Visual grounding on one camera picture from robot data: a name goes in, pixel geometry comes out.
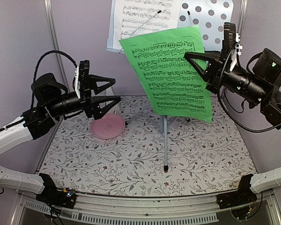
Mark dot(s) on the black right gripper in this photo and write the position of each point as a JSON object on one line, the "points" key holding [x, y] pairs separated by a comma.
{"points": [[213, 69]]}

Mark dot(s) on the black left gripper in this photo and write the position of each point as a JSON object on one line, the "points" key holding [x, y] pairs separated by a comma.
{"points": [[91, 106]]}

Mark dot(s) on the green sheet music page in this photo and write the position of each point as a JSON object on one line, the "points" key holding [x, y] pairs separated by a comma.
{"points": [[172, 85]]}

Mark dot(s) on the white sheet music page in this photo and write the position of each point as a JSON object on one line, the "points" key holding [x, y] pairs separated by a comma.
{"points": [[130, 18]]}

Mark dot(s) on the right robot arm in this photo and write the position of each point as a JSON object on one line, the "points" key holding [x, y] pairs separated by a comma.
{"points": [[257, 87]]}

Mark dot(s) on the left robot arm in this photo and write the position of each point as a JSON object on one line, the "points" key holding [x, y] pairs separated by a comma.
{"points": [[54, 101]]}

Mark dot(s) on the white metronome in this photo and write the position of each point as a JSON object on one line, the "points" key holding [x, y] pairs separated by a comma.
{"points": [[107, 92]]}

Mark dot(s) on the pink plastic plate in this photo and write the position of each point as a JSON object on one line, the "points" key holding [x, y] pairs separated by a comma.
{"points": [[108, 127]]}

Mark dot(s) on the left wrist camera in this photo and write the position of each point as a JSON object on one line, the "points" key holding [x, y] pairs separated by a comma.
{"points": [[81, 78]]}

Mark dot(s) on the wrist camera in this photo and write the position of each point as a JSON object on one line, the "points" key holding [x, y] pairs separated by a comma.
{"points": [[231, 40], [81, 78]]}

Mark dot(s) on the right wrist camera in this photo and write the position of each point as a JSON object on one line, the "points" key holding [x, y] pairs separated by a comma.
{"points": [[231, 40]]}

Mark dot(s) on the right aluminium frame post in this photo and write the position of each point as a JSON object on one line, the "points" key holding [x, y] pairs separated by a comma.
{"points": [[242, 16]]}

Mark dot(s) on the aluminium frame post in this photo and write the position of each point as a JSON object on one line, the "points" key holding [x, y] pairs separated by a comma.
{"points": [[242, 16], [54, 40]]}

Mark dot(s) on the left aluminium frame post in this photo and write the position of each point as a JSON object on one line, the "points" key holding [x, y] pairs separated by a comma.
{"points": [[54, 40]]}

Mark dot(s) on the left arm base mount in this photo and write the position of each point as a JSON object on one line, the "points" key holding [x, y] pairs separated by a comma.
{"points": [[52, 195]]}

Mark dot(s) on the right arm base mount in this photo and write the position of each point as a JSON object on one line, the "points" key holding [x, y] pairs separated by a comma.
{"points": [[242, 195]]}

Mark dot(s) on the front aluminium rail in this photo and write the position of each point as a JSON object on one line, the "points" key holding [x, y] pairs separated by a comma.
{"points": [[96, 209]]}

